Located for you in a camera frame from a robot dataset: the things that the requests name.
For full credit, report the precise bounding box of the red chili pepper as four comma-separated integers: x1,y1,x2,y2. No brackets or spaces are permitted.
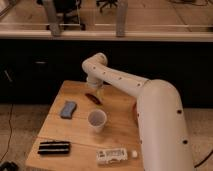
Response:
85,93,102,105

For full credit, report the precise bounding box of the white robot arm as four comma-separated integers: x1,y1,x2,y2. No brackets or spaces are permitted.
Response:
82,53,194,171

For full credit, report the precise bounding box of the white paper cup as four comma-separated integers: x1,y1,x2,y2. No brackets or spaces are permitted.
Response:
88,109,107,133

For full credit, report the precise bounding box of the blue sponge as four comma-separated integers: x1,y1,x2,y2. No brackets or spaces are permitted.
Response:
60,101,77,119

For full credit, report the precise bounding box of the small white cube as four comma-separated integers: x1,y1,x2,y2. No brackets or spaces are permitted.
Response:
131,150,138,158

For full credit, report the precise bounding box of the black ridged block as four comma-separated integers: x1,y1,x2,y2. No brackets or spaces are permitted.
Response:
38,141,70,155

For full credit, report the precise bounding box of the black office chair left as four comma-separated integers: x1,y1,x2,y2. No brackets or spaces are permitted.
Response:
36,0,87,31

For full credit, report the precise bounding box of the black office chair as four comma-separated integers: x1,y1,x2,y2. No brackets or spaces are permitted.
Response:
36,0,87,31
96,0,118,13

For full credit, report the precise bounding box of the black office chair right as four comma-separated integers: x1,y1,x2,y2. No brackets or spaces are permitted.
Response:
96,0,118,13

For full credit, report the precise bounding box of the black object floor corner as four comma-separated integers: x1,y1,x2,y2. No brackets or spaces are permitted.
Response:
0,162,19,171

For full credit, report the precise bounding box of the grey metal post left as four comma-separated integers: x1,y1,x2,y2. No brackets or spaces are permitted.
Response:
43,0,61,36

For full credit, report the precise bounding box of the grey metal post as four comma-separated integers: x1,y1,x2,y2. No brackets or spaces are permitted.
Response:
43,0,61,36
116,0,128,37

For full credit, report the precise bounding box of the grey metal post right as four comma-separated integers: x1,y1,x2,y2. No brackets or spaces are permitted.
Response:
116,0,128,37

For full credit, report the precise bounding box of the black cable left floor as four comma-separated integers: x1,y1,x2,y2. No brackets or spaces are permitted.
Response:
0,103,15,164

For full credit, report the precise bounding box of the black cable floor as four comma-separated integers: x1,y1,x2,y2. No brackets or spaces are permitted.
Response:
0,103,15,164
194,148,213,169

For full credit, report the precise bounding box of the black cable right floor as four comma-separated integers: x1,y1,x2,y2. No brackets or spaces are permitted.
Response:
194,148,213,169

